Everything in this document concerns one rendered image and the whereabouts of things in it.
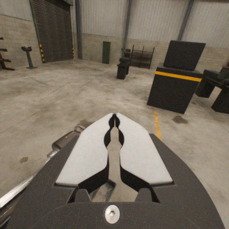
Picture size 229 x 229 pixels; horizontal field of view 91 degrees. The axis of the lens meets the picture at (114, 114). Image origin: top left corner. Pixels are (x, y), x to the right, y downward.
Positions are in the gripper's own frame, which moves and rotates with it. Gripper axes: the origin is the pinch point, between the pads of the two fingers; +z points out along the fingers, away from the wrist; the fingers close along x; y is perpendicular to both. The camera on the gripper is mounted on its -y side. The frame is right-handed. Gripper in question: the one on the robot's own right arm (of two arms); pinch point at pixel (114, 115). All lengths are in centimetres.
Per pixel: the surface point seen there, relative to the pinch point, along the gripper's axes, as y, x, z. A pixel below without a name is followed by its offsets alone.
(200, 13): -207, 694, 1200
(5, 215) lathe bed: 65, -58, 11
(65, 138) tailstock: 39, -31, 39
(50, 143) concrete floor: 142, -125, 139
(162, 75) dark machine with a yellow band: 72, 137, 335
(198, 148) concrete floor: 182, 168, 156
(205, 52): 74, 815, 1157
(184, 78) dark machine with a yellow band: 78, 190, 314
